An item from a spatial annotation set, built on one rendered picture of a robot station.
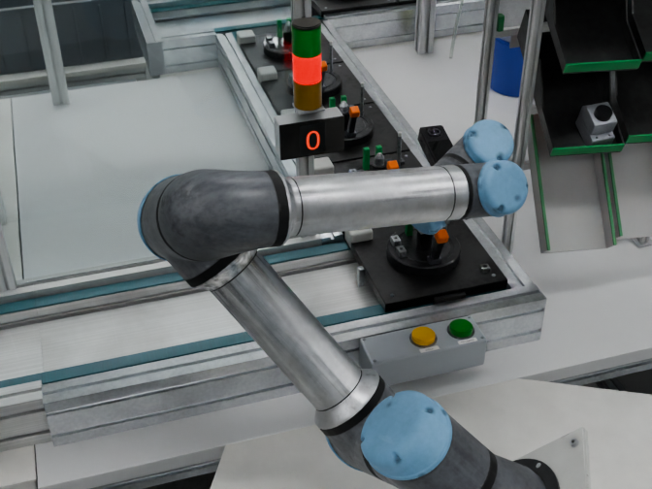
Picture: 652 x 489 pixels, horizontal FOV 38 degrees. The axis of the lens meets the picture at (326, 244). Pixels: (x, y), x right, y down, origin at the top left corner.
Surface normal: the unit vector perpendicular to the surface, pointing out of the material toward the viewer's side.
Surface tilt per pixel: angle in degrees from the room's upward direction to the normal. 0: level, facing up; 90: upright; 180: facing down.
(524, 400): 0
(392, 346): 0
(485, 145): 40
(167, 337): 0
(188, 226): 74
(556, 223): 45
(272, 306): 58
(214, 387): 90
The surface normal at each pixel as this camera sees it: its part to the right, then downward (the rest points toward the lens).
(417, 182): 0.33, -0.43
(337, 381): 0.32, 0.07
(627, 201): 0.08, -0.16
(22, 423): 0.29, 0.56
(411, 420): -0.65, -0.63
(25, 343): 0.00, -0.81
